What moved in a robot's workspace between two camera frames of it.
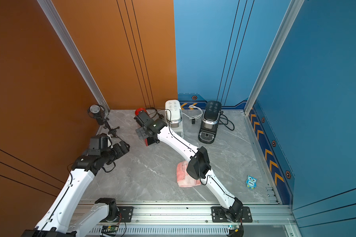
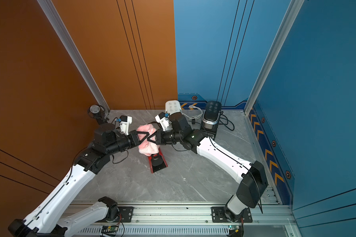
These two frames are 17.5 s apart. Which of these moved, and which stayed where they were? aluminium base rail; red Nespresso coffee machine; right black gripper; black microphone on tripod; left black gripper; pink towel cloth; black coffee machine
Moved: pink towel cloth; red Nespresso coffee machine; left black gripper; right black gripper
Stayed: aluminium base rail; black microphone on tripod; black coffee machine
